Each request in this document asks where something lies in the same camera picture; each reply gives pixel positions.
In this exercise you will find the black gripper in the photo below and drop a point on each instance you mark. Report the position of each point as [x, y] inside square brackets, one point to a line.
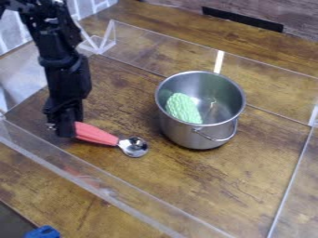
[69, 79]

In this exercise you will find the pink handled metal spoon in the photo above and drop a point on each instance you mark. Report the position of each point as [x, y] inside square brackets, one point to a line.
[134, 146]

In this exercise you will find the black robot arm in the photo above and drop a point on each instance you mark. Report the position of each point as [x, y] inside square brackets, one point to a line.
[46, 16]

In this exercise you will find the green knitted toy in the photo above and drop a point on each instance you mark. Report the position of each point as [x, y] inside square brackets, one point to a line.
[182, 108]

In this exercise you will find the stainless steel pot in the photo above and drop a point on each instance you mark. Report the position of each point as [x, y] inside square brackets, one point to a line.
[220, 99]

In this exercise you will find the blue object at bottom edge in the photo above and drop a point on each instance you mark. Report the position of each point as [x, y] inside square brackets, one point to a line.
[43, 232]

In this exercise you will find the black strip on table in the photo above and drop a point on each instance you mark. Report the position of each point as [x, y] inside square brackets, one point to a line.
[264, 24]

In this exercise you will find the clear acrylic corner bracket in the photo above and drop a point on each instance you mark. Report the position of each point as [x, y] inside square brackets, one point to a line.
[98, 44]

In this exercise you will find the clear acrylic enclosure wall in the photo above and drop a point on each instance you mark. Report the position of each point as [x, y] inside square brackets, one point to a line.
[250, 189]

